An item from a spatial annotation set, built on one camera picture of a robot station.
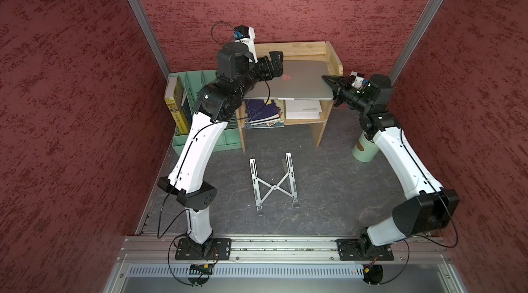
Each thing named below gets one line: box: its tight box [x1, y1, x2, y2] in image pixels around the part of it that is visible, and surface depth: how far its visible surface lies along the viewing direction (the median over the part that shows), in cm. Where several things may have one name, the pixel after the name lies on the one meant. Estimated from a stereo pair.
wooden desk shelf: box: [254, 41, 344, 77], surface depth 81 cm
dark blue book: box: [245, 99, 281, 126], surface depth 87 cm
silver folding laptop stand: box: [248, 152, 295, 190], surface depth 87 cm
